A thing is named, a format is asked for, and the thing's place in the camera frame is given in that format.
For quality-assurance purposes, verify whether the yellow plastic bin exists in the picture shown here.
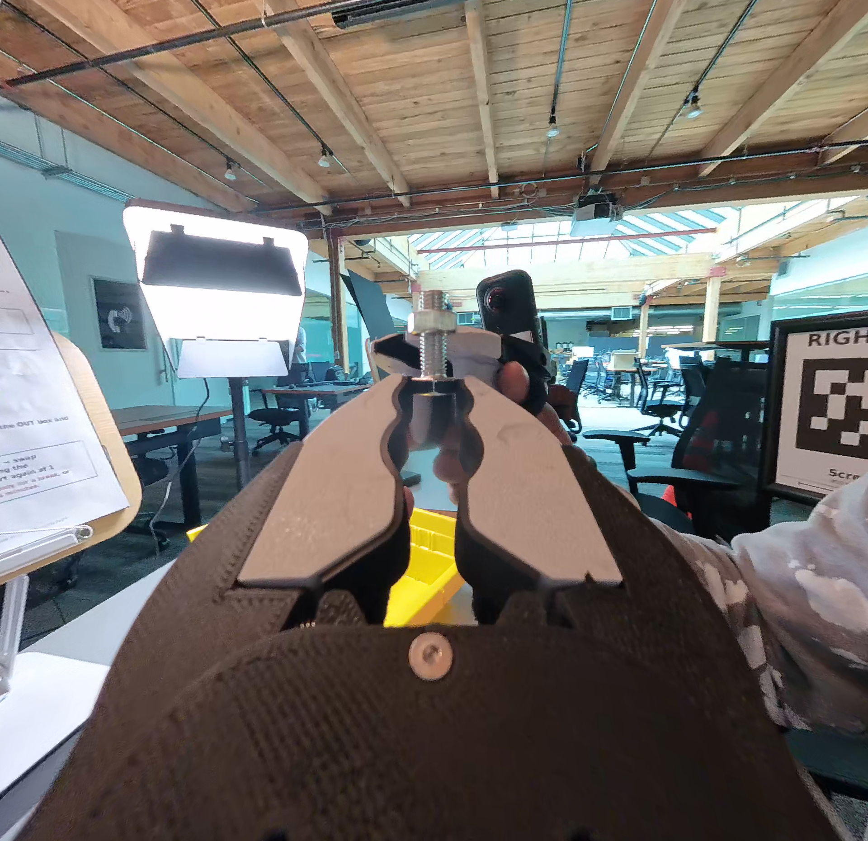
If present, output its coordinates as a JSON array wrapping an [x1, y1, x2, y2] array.
[[186, 507, 469, 628]]

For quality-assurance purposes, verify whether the black flag panel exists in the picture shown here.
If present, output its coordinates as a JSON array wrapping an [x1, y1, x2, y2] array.
[[339, 271, 397, 343]]

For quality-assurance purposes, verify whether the person's right forearm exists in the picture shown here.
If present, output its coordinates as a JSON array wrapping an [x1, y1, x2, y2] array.
[[573, 448, 868, 733]]

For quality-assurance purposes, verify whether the studio light panel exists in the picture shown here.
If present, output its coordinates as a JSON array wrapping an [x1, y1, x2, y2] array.
[[122, 198, 309, 379]]

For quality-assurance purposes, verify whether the black office chair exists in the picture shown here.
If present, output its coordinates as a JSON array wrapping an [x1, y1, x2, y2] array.
[[250, 380, 302, 455], [583, 356, 770, 540]]

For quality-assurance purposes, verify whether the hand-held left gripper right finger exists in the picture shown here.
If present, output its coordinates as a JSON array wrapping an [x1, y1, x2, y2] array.
[[453, 375, 625, 598]]

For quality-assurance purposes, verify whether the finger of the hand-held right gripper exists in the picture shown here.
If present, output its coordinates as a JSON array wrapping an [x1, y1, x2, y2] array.
[[366, 332, 421, 381], [448, 331, 506, 381]]

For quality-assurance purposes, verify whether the person's right hand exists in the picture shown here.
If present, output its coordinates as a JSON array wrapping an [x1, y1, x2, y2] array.
[[403, 361, 585, 513]]

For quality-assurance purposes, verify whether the printed instruction sheet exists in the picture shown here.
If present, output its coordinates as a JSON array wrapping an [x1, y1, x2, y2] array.
[[0, 237, 130, 557]]

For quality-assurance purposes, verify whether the framed marker poster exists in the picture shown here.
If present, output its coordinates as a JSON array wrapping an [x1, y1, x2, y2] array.
[[758, 317, 868, 506]]

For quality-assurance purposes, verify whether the ceiling projector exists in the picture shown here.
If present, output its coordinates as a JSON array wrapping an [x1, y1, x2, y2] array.
[[570, 190, 623, 238]]

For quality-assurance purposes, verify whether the steel hex bolt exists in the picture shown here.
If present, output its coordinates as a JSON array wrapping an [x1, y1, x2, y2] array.
[[409, 290, 457, 396]]

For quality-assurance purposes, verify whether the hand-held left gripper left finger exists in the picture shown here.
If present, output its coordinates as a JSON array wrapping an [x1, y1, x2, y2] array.
[[237, 376, 412, 605]]

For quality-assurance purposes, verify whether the black light stand pole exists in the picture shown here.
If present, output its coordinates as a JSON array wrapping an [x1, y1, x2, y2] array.
[[227, 376, 253, 492]]

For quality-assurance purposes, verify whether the dark wall picture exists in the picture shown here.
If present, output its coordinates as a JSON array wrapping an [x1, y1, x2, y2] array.
[[91, 277, 148, 351]]

